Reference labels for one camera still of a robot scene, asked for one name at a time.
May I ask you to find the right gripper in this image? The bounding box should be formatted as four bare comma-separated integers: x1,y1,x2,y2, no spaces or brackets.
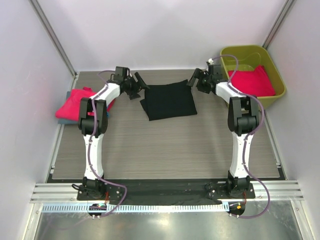
186,68,212,94

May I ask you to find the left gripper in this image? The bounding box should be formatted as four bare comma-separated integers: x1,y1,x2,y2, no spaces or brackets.
123,72,150,100

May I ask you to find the black t-shirt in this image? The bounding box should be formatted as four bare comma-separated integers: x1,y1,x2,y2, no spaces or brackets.
140,79,198,121

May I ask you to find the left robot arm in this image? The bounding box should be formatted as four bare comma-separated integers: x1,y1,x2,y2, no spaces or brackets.
77,66,150,201

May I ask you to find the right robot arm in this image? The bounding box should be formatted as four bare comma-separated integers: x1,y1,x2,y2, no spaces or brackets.
186,65,260,198

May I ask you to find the pink t-shirt in bin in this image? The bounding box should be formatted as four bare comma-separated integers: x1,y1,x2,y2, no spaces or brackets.
231,65,276,97

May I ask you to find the olive green plastic bin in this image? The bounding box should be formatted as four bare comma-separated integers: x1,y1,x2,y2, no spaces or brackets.
220,45,287,109

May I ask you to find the pink folded t-shirt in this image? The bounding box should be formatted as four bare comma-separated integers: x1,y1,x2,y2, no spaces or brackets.
55,83,121,124

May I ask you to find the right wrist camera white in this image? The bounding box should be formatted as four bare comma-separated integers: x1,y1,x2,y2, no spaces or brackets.
206,58,215,66

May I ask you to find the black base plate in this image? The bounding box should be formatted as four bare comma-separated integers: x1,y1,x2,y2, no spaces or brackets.
71,178,256,206

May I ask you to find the slotted cable duct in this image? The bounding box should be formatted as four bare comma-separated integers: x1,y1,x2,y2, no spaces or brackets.
42,202,229,214

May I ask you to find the aluminium frame rail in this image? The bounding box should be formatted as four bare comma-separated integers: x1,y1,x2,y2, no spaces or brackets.
29,179,305,204

